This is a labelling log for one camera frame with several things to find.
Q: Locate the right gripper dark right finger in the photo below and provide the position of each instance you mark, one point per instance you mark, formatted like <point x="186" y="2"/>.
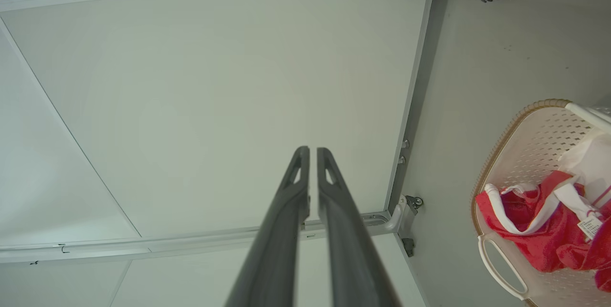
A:
<point x="346" y="240"/>

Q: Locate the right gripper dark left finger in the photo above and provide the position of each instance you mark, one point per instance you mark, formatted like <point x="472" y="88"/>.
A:
<point x="279" y="230"/>

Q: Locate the red garment with white trim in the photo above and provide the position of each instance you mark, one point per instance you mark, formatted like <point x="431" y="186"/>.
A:
<point x="539" y="245"/>

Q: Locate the white perforated laundry basket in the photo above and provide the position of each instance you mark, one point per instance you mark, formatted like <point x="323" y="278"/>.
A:
<point x="530" y="154"/>

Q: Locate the white garment with red stripes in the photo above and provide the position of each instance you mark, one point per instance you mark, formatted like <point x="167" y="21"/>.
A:
<point x="592" y="159"/>

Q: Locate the metal caster bracket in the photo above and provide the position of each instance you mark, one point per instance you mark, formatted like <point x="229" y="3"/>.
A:
<point x="408" y="221"/>

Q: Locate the grey metal frame rail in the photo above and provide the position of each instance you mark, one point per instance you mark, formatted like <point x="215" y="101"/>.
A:
<point x="191" y="242"/>

